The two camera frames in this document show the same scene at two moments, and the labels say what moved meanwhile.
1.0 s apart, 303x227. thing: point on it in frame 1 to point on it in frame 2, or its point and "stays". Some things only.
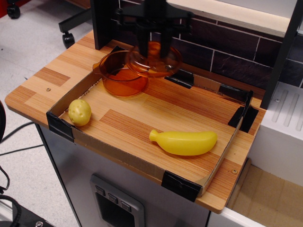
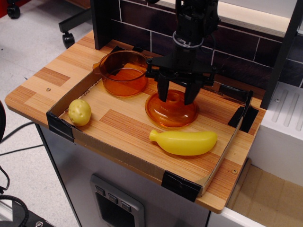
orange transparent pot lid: x=154 y=65 to x=173 y=113
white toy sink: x=278 y=148 stays
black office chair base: x=68 y=39 stays
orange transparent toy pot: x=118 y=78 stays
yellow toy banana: x=184 y=143 stays
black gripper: x=155 y=16 to x=186 y=63
